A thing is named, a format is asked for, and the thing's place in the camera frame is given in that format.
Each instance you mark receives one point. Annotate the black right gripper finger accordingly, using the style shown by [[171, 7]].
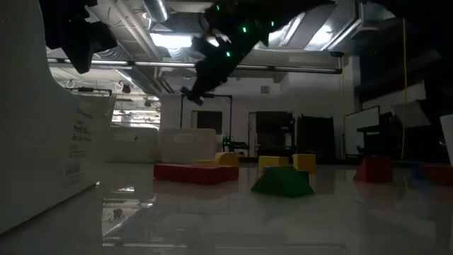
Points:
[[209, 79]]

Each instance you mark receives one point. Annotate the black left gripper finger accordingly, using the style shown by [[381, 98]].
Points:
[[80, 62]]

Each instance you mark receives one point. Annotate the yellow cube block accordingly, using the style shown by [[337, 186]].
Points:
[[272, 161], [304, 162]]

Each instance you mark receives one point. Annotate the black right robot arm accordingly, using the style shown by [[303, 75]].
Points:
[[424, 17]]

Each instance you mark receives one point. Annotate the long horizontal ceiling pipe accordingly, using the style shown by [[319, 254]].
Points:
[[159, 64]]

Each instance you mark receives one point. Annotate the black ceiling spotlight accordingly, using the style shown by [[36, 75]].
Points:
[[126, 88], [148, 103]]

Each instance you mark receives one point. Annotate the ceiling light panel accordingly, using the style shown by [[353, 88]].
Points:
[[171, 40]]

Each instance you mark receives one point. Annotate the dark cabinet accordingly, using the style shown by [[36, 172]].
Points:
[[316, 138], [272, 131]]

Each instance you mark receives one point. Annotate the yellow cylinder block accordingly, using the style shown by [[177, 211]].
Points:
[[228, 159]]

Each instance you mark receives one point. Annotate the yellow flat block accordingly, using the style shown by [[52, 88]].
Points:
[[207, 162]]

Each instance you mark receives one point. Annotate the red flat block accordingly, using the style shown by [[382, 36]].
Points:
[[234, 173], [191, 175]]

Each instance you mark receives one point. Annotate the green triangular block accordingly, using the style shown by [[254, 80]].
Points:
[[283, 184]]

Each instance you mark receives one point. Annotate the whiteboard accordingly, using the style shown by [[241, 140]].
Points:
[[361, 124]]

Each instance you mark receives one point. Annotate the white tilted panel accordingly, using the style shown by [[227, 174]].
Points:
[[412, 115]]

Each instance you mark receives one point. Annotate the black gantry frame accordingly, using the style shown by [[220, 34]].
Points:
[[230, 117]]

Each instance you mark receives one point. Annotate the long spiral ceiling duct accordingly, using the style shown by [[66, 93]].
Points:
[[127, 53]]

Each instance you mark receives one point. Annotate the rectangular metal ceiling duct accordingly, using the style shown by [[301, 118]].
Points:
[[329, 28]]

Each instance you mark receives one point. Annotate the round silver ceiling duct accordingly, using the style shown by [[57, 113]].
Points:
[[157, 10]]

